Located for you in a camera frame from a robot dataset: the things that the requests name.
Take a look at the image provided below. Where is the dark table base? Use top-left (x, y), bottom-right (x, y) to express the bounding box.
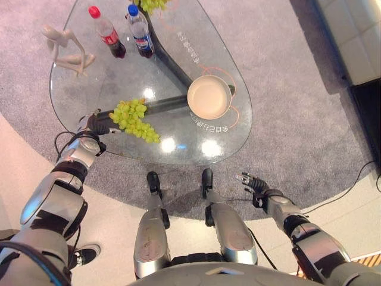
top-left (95, 8), bottom-right (236, 122)

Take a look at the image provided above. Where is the right silver robot leg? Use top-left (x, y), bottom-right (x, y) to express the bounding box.
top-left (201, 168), bottom-right (258, 266)

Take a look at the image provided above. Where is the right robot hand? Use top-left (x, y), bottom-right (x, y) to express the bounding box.
top-left (235, 172), bottom-right (271, 198)

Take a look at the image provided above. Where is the black floor cable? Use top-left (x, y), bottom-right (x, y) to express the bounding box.
top-left (300, 160), bottom-right (381, 216)

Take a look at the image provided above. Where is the person's black sneaker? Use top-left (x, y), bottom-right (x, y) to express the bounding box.
top-left (67, 243), bottom-right (101, 269)

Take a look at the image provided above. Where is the glass coffee table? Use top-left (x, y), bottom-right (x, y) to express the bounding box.
top-left (49, 0), bottom-right (253, 166)

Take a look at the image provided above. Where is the white tufted sofa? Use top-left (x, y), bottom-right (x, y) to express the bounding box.
top-left (314, 0), bottom-right (381, 87)

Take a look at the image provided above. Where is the grey carpet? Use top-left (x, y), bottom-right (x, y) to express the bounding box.
top-left (0, 0), bottom-right (376, 221)

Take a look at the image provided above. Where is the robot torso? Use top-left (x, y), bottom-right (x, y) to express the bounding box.
top-left (130, 252), bottom-right (316, 286)

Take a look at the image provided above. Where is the beige round plate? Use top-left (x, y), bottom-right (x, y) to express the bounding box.
top-left (186, 74), bottom-right (232, 120)

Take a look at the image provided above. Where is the black cabinet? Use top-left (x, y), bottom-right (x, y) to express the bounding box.
top-left (348, 80), bottom-right (381, 176)

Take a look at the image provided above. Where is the beige abstract figure sculpture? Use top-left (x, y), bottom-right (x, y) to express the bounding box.
top-left (41, 24), bottom-right (96, 78)

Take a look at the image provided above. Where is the left silver robot leg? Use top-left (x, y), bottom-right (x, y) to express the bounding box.
top-left (133, 171), bottom-right (171, 280)

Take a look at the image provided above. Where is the silver robot leg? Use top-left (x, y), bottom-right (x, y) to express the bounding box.
top-left (201, 168), bottom-right (258, 266)
top-left (133, 171), bottom-right (171, 280)

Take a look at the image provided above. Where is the red cap cola bottle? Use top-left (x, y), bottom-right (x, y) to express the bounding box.
top-left (88, 5), bottom-right (127, 60)

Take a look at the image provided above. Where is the green grape bunch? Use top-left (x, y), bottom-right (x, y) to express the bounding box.
top-left (133, 0), bottom-right (169, 15)
top-left (108, 98), bottom-right (161, 144)

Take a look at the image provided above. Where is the blue cap cola bottle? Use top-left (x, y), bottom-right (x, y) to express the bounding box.
top-left (127, 4), bottom-right (155, 59)

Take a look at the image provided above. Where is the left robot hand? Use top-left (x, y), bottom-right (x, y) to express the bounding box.
top-left (77, 108), bottom-right (122, 138)

